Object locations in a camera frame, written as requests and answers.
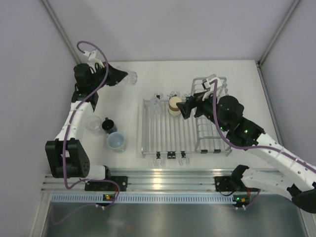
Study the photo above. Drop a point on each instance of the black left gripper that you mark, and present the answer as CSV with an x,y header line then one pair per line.
x,y
114,76

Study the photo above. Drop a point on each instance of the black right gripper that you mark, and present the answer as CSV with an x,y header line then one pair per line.
x,y
185,107

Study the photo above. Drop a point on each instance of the cream steel cup brown band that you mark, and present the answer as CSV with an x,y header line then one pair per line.
x,y
172,106

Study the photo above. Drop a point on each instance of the clear plastic tumbler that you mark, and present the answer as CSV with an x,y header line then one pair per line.
x,y
155,106
131,78
94,125

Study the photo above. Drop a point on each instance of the light blue ceramic mug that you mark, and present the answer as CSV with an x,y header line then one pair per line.
x,y
117,142

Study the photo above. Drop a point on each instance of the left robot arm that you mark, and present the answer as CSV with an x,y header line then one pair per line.
x,y
66,155

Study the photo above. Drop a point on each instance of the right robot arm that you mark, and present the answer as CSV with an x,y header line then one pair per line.
x,y
297,178

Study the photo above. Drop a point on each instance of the silver flat dish rack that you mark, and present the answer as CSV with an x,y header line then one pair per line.
x,y
166,137

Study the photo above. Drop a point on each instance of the silver upright plate rack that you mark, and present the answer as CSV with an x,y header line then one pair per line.
x,y
208,139

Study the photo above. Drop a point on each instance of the dark blue ceramic mug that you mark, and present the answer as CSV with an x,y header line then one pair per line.
x,y
109,126

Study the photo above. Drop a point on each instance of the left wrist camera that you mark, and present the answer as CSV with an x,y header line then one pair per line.
x,y
94,59

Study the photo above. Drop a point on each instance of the aluminium frame post left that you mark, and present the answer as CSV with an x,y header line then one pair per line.
x,y
60,29

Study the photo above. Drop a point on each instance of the aluminium frame post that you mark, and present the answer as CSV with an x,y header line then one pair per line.
x,y
277,34
60,29

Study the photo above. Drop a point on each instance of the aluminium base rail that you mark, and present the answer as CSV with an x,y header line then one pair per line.
x,y
191,180

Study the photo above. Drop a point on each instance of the perforated cable tray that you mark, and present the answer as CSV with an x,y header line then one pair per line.
x,y
144,198

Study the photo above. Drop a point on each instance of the aluminium frame post right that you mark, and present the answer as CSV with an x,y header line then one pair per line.
x,y
277,34

